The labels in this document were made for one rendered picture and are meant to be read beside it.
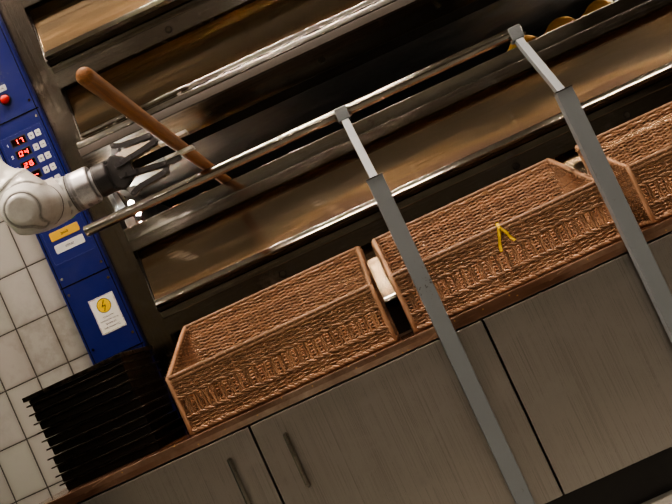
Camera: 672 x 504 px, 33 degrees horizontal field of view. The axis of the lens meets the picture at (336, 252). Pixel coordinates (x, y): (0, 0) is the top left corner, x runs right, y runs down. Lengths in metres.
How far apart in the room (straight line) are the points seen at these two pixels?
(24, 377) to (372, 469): 1.16
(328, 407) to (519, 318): 0.49
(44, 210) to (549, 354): 1.18
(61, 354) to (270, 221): 0.71
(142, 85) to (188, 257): 0.51
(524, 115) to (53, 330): 1.48
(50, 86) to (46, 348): 0.76
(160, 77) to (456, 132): 0.87
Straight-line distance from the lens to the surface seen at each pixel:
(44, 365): 3.36
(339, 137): 3.24
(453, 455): 2.69
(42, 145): 3.35
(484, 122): 3.25
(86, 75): 1.83
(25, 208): 2.42
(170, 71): 3.33
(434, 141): 3.24
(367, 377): 2.67
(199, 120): 3.27
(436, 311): 2.60
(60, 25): 3.44
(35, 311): 3.36
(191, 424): 2.77
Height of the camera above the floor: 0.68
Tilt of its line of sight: 3 degrees up
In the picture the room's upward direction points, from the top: 25 degrees counter-clockwise
